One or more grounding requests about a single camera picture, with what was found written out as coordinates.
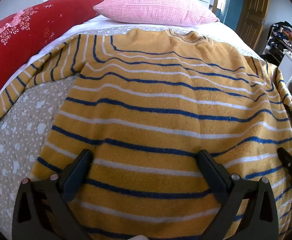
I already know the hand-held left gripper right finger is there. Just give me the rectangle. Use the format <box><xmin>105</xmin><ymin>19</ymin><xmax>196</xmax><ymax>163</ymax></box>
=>
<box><xmin>195</xmin><ymin>149</ymin><xmax>279</xmax><ymax>240</ymax></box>

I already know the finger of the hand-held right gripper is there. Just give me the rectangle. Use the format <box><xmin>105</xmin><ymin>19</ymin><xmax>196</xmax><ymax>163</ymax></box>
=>
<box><xmin>277</xmin><ymin>147</ymin><xmax>292</xmax><ymax>180</ymax></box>

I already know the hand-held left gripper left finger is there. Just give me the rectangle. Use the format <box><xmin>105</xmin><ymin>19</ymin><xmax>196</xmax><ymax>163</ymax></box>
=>
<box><xmin>12</xmin><ymin>149</ymin><xmax>94</xmax><ymax>240</ymax></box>

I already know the yellow striped sweater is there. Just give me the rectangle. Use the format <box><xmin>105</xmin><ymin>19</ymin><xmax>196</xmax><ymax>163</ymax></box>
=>
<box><xmin>0</xmin><ymin>28</ymin><xmax>292</xmax><ymax>240</ymax></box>

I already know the beige dotted bed cover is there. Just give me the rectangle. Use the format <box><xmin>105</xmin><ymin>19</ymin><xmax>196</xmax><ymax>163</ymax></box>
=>
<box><xmin>0</xmin><ymin>26</ymin><xmax>265</xmax><ymax>240</ymax></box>

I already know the white shelf with clutter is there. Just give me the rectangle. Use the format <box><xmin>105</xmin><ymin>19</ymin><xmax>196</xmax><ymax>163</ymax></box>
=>
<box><xmin>261</xmin><ymin>22</ymin><xmax>292</xmax><ymax>65</ymax></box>

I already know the red floral pillow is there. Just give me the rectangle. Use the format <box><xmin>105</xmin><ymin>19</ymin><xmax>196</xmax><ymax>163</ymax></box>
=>
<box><xmin>0</xmin><ymin>0</ymin><xmax>108</xmax><ymax>110</ymax></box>

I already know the wooden door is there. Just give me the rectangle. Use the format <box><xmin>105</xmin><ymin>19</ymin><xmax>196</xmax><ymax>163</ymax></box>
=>
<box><xmin>235</xmin><ymin>0</ymin><xmax>271</xmax><ymax>50</ymax></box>

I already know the teal door panel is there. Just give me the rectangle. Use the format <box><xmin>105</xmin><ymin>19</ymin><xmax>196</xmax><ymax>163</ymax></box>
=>
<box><xmin>218</xmin><ymin>0</ymin><xmax>247</xmax><ymax>30</ymax></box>

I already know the pink ribbed pillow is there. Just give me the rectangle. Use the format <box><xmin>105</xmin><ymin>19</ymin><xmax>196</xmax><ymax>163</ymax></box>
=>
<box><xmin>93</xmin><ymin>0</ymin><xmax>220</xmax><ymax>27</ymax></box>

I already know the white headboard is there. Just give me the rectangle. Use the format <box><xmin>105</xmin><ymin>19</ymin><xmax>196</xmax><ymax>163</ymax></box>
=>
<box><xmin>0</xmin><ymin>0</ymin><xmax>44</xmax><ymax>28</ymax></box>

